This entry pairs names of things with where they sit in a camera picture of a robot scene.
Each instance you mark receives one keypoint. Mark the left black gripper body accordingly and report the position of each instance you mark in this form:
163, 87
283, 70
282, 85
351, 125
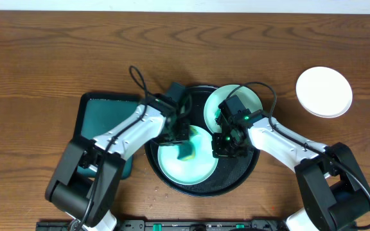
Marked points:
178, 133

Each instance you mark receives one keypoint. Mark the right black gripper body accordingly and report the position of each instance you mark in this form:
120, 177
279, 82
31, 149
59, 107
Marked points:
225, 147

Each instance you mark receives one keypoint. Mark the green yellow sponge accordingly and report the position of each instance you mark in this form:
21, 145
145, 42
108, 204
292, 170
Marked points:
186, 151

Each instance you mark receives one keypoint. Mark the mint plate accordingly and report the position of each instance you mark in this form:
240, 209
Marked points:
247, 96
193, 171

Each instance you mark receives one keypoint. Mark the white plate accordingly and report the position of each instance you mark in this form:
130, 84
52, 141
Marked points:
324, 92

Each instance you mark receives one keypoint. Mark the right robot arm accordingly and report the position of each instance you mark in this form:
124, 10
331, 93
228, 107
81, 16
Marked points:
334, 190

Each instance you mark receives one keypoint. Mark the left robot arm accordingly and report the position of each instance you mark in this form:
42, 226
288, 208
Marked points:
86, 179

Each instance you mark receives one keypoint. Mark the round black tray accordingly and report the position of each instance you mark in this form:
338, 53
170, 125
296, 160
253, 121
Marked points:
229, 173

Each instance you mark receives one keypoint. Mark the rectangular black water tray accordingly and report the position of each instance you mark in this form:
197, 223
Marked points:
99, 112

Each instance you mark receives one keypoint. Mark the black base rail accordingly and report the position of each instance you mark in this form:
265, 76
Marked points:
141, 225

